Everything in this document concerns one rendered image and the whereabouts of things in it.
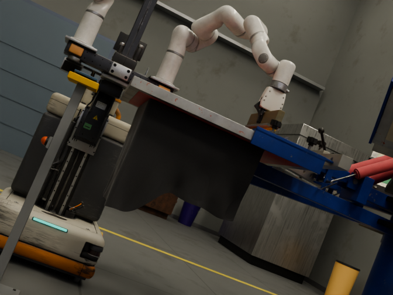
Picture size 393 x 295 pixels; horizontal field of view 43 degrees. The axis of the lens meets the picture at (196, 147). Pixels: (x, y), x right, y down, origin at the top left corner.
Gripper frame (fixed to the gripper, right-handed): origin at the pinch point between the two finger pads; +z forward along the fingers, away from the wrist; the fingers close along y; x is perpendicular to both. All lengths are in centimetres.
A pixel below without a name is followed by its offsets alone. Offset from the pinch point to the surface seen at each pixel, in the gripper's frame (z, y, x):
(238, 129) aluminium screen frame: 11.5, 16.9, 29.7
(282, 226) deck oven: 41, -247, -507
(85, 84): 17, 75, -5
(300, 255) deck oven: 70, -295, -510
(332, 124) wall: -180, -350, -708
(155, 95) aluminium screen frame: 13, 49, 30
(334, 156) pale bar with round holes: 5.2, -22.6, 29.3
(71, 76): 16, 81, -5
